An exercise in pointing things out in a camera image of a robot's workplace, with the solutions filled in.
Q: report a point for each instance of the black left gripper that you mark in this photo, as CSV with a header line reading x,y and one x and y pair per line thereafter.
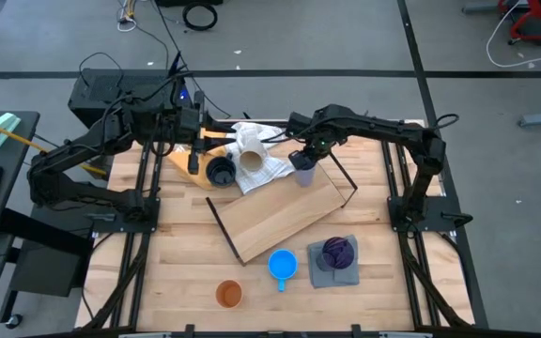
x,y
190,123

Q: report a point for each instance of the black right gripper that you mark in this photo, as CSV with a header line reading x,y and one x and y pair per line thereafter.
x,y
310,136

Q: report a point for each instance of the lavender cup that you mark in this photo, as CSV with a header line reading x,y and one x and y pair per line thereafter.
x,y
304,178

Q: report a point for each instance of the black mug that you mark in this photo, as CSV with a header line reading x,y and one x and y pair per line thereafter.
x,y
220,171

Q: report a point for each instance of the beige cup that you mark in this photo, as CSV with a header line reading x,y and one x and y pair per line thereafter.
x,y
251,159

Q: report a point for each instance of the purple faceted tumbler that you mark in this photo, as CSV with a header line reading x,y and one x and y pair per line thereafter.
x,y
337,252

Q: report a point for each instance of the blue plastic mug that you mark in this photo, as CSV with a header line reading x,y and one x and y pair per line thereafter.
x,y
282,264

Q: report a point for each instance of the peach orange plastic cup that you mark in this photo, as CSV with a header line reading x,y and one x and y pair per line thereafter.
x,y
228,294

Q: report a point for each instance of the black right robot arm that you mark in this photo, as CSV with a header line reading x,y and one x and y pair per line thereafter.
x,y
392,129

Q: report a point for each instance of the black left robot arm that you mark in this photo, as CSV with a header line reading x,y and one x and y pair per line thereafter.
x,y
87,141

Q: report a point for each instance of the wooden shelf with black legs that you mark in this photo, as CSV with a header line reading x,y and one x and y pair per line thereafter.
x,y
275,211

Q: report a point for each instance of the yellow cloth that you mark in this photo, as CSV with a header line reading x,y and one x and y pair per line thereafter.
x,y
188,169

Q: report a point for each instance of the white checked cloth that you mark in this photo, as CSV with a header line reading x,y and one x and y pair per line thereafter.
x,y
263,178

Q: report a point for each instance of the black wifi antenna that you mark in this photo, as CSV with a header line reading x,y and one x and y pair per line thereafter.
x,y
175,63

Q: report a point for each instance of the black computer tower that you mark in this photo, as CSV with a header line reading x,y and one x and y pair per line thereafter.
x,y
111,84

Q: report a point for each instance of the grey folded cloth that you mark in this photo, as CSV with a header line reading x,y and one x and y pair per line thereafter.
x,y
334,279

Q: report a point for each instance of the black side desk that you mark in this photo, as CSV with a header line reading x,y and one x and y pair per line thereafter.
x,y
17,188

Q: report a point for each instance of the long yellow rod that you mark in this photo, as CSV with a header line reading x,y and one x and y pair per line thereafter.
x,y
7,130

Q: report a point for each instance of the mint green stapler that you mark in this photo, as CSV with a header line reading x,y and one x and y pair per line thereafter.
x,y
0,129

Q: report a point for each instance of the black stand base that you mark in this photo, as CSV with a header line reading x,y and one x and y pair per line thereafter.
x,y
40,267

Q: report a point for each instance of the red wheeled chair base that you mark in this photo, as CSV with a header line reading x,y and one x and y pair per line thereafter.
x,y
533,28

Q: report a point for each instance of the black table frame rails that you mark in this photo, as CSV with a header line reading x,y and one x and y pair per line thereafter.
x,y
139,281

